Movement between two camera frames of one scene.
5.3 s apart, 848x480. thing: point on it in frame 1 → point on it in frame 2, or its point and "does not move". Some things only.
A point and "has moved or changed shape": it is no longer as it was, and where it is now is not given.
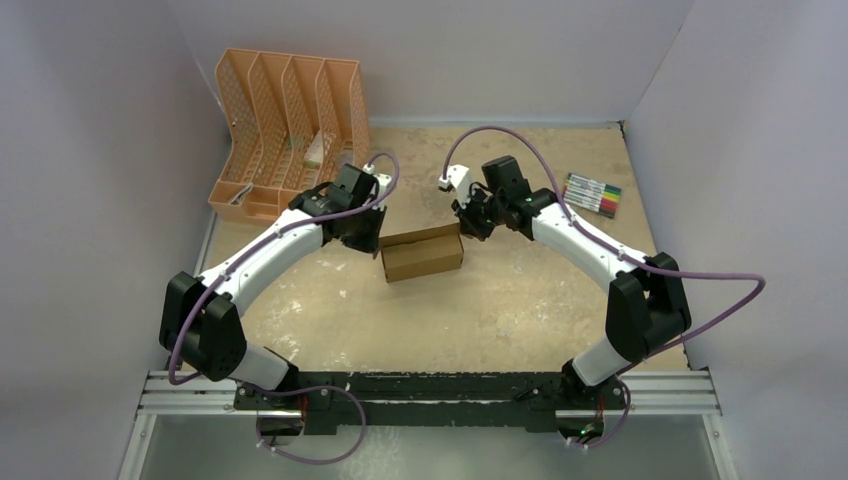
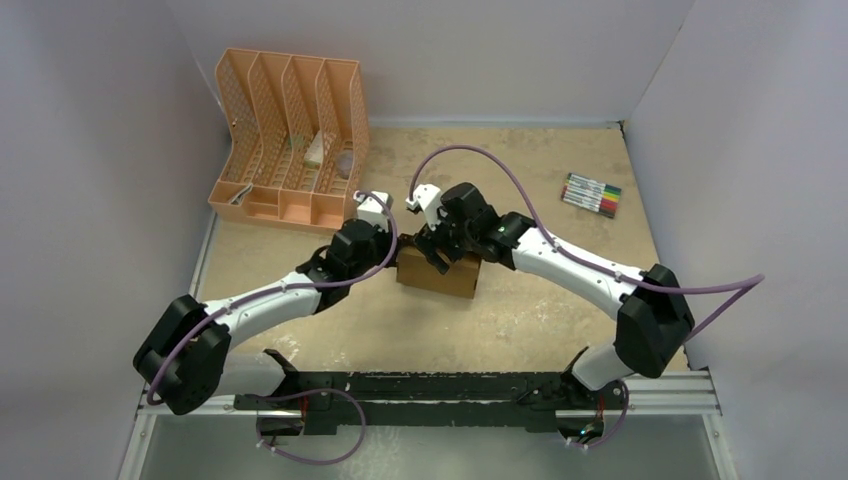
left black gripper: x=371 y=243 → x=386 y=239
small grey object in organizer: x=347 y=157 does not move
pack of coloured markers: x=592 y=195 does not move
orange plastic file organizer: x=295 y=122 does not move
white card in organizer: x=315 y=152 does not move
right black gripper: x=469 y=221 → x=432 y=244
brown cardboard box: x=421 y=252 has moved or changed shape
